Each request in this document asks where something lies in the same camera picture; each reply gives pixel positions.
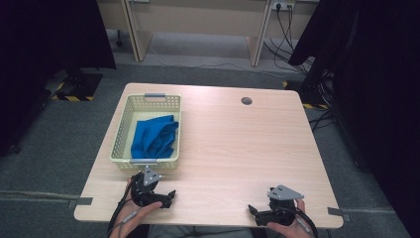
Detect beige wooden desk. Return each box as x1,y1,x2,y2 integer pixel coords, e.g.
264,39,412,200
96,0,320,67

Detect grey floor cable cover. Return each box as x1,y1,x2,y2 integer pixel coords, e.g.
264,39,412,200
0,189,80,203

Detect black floor cable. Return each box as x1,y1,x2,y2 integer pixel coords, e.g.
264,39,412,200
308,108,336,132

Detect black power cable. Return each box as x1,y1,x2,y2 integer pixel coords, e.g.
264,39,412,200
275,3,298,51
263,3,313,75

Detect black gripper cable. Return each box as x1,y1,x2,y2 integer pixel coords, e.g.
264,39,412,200
290,206,320,238
106,174,140,238

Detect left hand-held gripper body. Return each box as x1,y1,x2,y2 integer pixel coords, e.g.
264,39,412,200
130,166,167,208

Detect blue T-shirt with white print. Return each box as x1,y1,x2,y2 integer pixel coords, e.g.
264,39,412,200
130,114,180,160

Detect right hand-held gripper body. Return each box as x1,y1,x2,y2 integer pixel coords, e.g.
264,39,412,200
261,184,305,227

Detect pale green plastic basket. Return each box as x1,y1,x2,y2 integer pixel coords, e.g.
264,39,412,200
109,92,182,173

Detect person's grey trousers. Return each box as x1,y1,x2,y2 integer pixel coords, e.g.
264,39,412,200
147,224,256,238

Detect grey tape strip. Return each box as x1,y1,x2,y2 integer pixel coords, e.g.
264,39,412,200
327,206,352,222
67,196,94,209

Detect black curtain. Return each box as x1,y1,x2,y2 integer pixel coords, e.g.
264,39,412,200
0,0,117,157
288,0,420,238

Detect black stand base striped tape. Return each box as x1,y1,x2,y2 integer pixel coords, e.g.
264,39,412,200
282,80,330,110
44,67,104,102

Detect white wall socket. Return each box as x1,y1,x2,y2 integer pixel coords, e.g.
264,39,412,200
270,0,296,11

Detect person's right hand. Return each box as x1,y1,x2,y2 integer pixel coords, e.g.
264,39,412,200
266,198,313,238

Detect person's left hand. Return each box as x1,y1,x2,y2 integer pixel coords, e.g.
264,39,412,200
113,178,163,232

